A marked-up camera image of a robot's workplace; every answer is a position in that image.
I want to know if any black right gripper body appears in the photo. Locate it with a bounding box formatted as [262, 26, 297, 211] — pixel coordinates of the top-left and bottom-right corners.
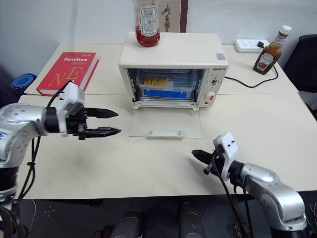
[203, 146, 225, 175]

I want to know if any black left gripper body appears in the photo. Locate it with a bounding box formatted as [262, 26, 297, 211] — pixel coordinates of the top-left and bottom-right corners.
[65, 108, 89, 141]

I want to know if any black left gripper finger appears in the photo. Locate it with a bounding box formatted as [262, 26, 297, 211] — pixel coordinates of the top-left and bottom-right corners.
[86, 126, 122, 139]
[85, 108, 119, 119]

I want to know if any glass toaster oven door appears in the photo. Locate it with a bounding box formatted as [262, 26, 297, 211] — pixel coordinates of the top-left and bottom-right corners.
[128, 108, 203, 140]

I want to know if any clear plastic food container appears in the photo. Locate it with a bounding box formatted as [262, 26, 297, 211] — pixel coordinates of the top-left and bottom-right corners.
[135, 69, 197, 101]

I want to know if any cream toaster oven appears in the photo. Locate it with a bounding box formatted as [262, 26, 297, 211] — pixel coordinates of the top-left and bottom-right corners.
[118, 31, 229, 111]

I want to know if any red furniture book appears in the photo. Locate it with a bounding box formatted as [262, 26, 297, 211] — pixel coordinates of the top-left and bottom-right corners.
[36, 51, 101, 97]

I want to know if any blue rolled mat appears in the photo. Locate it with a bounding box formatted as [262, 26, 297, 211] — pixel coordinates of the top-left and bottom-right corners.
[10, 72, 38, 90]

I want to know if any red ketchup bottle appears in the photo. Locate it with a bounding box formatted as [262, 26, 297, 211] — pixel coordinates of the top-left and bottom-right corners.
[133, 0, 161, 48]

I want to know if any brown sauce bottle white cap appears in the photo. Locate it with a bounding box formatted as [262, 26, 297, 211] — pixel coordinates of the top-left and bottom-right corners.
[253, 24, 293, 75]

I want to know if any white power strip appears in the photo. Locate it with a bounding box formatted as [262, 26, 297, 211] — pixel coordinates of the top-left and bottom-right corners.
[233, 38, 270, 54]

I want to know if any framed floral picture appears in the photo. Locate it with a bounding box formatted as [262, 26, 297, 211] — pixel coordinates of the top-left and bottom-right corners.
[158, 0, 190, 33]

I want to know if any black chair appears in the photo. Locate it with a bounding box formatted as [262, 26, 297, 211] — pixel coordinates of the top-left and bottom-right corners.
[282, 34, 317, 111]

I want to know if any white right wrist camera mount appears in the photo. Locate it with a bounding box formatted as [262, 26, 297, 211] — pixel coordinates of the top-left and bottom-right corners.
[213, 132, 239, 180]

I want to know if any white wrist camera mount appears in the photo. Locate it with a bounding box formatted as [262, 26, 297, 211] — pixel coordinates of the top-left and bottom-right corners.
[56, 82, 86, 138]
[213, 132, 239, 180]

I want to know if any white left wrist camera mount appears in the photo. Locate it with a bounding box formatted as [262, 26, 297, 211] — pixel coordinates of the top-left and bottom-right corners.
[56, 82, 86, 138]

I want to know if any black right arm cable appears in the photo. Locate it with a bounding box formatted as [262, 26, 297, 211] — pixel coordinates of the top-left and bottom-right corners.
[212, 147, 250, 238]

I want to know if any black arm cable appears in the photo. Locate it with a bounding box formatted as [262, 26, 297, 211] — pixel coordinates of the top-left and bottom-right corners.
[212, 147, 250, 238]
[13, 83, 71, 203]

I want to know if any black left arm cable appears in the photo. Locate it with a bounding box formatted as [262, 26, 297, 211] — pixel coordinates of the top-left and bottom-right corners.
[13, 83, 71, 203]

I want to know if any black oven power cable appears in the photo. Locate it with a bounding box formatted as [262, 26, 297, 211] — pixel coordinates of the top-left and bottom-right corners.
[223, 64, 279, 88]

